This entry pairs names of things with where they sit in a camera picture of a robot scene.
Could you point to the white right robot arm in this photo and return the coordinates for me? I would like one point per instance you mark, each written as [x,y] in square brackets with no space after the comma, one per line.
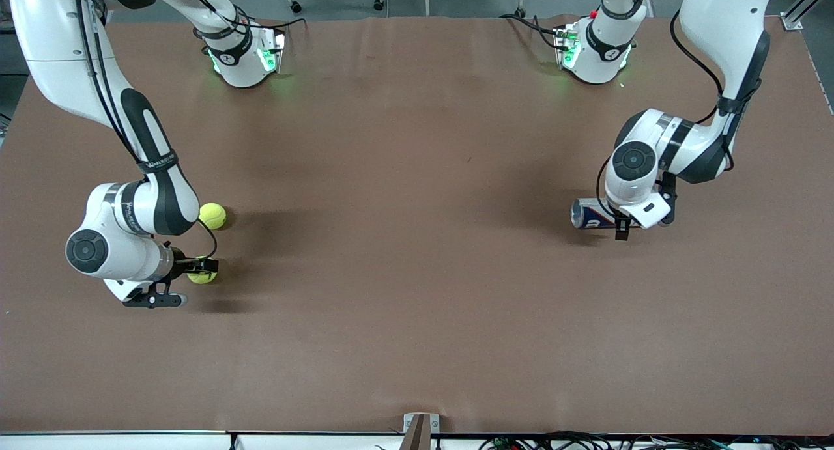
[78,59]

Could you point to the brown wooden post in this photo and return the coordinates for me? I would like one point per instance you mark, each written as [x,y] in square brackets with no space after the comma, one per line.
[417,437]

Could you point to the clear tennis ball can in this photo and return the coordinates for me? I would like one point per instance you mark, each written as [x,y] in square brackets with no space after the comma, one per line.
[586,215]

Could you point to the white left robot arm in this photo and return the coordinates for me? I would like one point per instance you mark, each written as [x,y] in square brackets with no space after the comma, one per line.
[723,20]

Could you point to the white table edge rail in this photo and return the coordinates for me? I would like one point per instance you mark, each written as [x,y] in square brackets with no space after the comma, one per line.
[130,442]

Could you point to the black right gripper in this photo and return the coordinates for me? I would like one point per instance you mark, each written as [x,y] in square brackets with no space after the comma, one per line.
[183,265]

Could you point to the small metal bracket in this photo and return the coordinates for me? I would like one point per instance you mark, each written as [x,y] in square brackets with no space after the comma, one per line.
[435,424]

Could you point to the brown paper table cover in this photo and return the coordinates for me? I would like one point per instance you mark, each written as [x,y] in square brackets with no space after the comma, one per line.
[417,320]

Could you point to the aluminium frame post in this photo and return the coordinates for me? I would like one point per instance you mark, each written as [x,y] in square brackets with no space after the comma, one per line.
[791,21]

